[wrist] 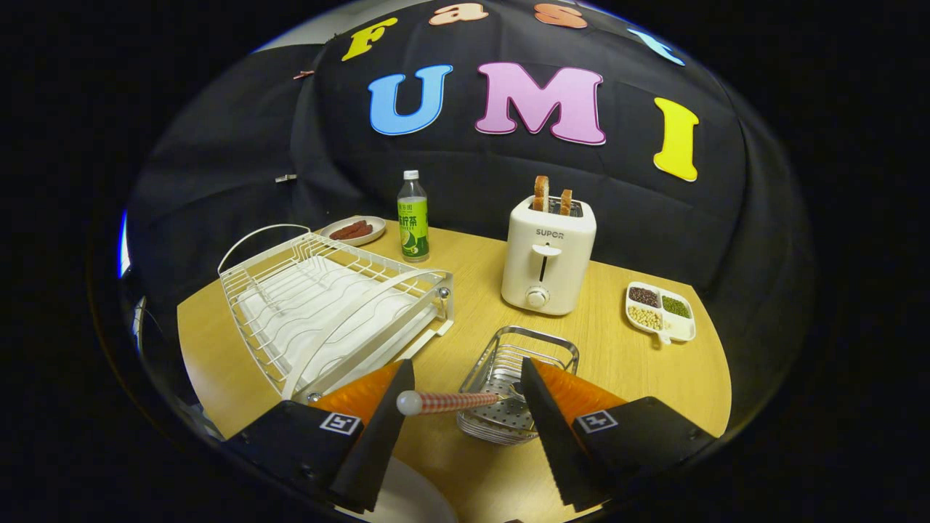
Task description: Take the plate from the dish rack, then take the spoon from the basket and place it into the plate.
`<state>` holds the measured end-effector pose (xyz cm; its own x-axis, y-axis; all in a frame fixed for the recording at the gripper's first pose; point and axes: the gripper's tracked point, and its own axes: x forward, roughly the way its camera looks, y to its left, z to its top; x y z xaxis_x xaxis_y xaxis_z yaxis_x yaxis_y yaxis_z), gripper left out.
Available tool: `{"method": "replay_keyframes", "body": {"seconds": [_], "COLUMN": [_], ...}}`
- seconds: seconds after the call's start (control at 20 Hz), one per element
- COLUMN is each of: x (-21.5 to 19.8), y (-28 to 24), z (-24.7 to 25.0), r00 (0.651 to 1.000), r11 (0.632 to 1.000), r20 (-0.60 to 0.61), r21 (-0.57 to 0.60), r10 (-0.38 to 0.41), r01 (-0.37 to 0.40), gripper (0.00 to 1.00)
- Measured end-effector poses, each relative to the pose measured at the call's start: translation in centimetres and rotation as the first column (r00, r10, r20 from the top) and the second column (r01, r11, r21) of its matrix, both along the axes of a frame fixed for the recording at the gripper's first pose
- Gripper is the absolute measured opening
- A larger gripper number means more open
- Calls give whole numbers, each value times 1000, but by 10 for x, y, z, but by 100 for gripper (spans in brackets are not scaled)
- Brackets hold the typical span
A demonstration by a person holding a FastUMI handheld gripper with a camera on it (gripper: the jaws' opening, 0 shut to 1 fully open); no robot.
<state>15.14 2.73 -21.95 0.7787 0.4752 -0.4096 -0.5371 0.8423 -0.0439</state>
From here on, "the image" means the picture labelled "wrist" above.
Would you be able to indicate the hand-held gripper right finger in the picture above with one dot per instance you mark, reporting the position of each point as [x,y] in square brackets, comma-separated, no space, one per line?
[552,436]

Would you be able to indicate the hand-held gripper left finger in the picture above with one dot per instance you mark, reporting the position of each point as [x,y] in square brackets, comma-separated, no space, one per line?
[374,450]

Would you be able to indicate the grey round plate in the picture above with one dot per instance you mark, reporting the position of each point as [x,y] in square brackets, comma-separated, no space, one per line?
[407,497]

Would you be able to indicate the white divided dish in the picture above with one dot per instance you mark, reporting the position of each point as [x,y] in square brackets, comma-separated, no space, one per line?
[681,330]

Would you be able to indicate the small beige plate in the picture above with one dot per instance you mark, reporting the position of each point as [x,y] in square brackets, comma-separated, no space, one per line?
[378,224]

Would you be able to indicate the pile of pale beans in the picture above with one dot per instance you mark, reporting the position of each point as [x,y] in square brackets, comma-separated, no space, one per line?
[645,318]

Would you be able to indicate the white drip tray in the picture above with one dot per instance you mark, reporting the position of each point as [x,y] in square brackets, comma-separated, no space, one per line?
[305,312]

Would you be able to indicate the pile of dark beans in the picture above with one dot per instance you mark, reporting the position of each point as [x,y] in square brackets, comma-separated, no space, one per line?
[644,296]

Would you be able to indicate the white toaster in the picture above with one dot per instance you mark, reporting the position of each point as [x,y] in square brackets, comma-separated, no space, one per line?
[559,269]

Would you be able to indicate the pile of green beans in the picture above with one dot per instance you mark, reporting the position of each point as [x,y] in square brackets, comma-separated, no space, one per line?
[676,306]

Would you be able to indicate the red sausage piece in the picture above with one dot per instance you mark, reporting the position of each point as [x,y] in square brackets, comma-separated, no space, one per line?
[349,227]
[357,233]

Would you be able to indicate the green label drink bottle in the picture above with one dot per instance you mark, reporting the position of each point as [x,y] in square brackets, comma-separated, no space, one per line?
[413,225]

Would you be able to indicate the toast slice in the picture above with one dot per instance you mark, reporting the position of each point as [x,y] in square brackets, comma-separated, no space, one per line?
[565,203]
[540,194]

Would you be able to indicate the black backdrop cloth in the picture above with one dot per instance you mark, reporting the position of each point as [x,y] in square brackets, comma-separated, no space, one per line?
[465,174]

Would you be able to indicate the bright vertical light strip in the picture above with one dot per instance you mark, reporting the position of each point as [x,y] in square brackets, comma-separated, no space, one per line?
[123,247]

